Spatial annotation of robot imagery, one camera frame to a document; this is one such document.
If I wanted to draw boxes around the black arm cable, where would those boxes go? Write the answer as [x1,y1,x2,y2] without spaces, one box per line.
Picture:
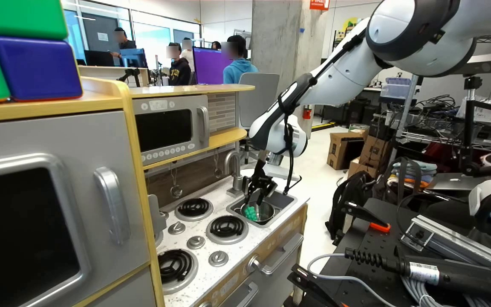
[278,71,319,197]

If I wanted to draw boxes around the grey oven door handle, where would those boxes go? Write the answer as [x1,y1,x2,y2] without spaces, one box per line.
[234,280,261,307]

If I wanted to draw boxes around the white printed sign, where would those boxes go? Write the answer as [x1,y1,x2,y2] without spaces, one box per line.
[380,76,416,103]

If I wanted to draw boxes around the aluminium rail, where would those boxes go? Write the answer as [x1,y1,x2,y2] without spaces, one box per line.
[399,214,491,277]

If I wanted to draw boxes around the teal blue toy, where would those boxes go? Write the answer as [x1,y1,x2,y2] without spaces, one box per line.
[244,205,261,224]

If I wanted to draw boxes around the purple partition panel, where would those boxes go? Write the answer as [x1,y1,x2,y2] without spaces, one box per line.
[193,48,234,86]

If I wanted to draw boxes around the toy kitchen unit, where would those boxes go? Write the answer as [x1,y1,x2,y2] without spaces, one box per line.
[0,76,310,307]

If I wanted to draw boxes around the person in white shirt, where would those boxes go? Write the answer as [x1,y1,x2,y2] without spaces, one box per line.
[181,36,198,76]

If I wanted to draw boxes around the black ribbed cable sleeve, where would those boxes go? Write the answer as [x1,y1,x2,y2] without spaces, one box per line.
[343,246,491,304]

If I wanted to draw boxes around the person in teal shirt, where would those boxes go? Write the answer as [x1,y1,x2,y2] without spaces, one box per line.
[222,33,259,86]

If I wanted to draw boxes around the grey dishwasher door handle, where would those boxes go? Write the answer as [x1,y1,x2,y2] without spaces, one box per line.
[259,231,305,279]

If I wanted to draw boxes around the grey freezer door handle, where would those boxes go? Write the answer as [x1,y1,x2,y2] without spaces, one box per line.
[91,166,131,248]

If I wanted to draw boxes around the grey toy microwave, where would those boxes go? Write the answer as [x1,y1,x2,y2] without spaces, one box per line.
[133,94,212,168]

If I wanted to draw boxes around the person in black shirt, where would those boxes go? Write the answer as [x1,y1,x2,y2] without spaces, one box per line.
[166,42,195,88]

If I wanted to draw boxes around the grey fridge door handle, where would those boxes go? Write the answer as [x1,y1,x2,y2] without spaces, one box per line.
[147,193,169,245]

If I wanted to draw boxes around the grey cable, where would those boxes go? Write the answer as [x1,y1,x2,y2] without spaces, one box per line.
[305,253,491,307]

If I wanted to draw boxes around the black camera stand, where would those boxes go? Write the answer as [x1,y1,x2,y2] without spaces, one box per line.
[457,50,491,176]

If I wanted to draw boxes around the black computer monitor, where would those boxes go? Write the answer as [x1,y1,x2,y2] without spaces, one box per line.
[84,50,116,69]

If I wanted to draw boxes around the grey toy faucet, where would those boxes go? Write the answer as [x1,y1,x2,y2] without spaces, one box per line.
[223,149,247,198]

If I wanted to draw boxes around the blue computer monitor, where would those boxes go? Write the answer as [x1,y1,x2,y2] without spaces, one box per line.
[118,47,150,71]

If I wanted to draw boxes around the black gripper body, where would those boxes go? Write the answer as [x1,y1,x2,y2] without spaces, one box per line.
[247,151,280,197]

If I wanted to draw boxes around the silver metal pot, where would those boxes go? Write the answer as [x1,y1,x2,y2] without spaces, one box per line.
[239,202,276,226]

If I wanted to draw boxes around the black clamp orange grip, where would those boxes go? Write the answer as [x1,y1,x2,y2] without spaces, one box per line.
[339,202,396,236]
[287,263,341,307]

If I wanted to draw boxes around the purple foam block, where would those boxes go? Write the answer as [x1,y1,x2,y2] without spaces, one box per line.
[0,35,84,103]

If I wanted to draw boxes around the grey laptop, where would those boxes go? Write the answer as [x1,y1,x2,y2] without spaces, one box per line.
[430,171,486,193]

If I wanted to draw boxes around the person in dark jacket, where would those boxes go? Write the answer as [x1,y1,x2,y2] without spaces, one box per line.
[113,26,138,53]

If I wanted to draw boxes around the black perforated table board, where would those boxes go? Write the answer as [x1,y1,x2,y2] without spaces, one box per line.
[281,195,491,307]

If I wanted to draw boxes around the grey stove top knob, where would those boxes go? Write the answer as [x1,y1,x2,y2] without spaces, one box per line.
[167,221,189,238]
[206,250,230,270]
[184,234,208,253]

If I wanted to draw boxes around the black toy stove burner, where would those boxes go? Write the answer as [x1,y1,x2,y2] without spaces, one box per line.
[205,214,251,246]
[157,248,200,289]
[174,197,215,222]

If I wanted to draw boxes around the brown cardboard box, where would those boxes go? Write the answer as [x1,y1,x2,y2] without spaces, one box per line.
[327,130,368,171]
[358,134,396,171]

